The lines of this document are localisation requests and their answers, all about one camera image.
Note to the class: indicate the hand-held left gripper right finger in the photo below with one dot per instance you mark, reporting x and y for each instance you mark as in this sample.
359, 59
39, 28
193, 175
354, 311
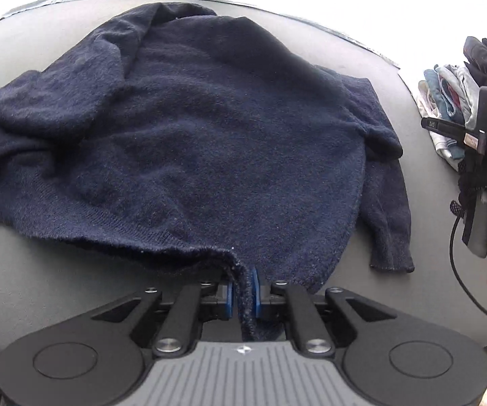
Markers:
255, 298

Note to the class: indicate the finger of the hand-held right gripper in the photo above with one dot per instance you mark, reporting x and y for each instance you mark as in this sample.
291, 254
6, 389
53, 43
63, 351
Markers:
440, 127

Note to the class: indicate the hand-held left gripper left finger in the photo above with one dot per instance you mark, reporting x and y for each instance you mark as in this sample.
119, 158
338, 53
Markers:
228, 300

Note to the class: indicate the dark navy towel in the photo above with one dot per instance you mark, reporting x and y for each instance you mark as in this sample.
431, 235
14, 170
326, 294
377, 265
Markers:
205, 135

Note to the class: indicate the pile of folded clothes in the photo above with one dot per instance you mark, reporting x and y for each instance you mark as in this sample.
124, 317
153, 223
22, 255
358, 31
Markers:
446, 93

